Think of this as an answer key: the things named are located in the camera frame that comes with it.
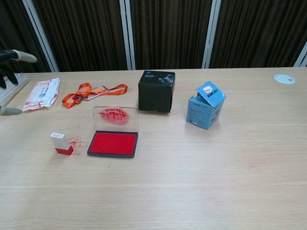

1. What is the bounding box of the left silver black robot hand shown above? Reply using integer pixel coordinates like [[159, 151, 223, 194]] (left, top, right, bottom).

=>
[[0, 49, 38, 117]]

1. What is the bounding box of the clear red-based stamp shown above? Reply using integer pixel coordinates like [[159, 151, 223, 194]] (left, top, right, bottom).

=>
[[49, 131, 74, 156]]

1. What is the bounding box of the dark pleated curtain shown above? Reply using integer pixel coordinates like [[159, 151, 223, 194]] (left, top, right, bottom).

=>
[[32, 0, 128, 72], [209, 0, 307, 69], [130, 0, 213, 70], [0, 0, 51, 79]]

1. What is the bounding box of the white pink wet wipes pack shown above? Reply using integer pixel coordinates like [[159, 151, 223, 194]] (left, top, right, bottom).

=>
[[23, 77, 61, 112]]

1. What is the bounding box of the clear badge holder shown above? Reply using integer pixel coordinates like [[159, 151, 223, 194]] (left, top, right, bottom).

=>
[[83, 85, 111, 101]]

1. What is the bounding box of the red ink pad case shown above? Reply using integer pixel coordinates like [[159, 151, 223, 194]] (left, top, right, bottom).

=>
[[87, 105, 140, 159]]

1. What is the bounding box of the black cardboard box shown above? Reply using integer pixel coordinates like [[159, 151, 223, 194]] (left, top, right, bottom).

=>
[[138, 70, 176, 114]]

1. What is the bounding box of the blue cardboard box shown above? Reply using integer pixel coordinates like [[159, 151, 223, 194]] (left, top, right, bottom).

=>
[[186, 80, 227, 130]]

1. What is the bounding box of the white partition post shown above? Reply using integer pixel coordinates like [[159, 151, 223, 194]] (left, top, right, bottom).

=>
[[22, 0, 60, 73], [293, 40, 307, 68], [119, 0, 137, 71], [201, 0, 222, 69]]

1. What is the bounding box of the orange lanyard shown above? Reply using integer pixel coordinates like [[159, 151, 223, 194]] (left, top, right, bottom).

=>
[[61, 82, 128, 109]]

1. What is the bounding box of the white round cable grommet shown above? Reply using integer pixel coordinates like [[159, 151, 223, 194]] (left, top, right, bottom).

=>
[[273, 74, 295, 85]]

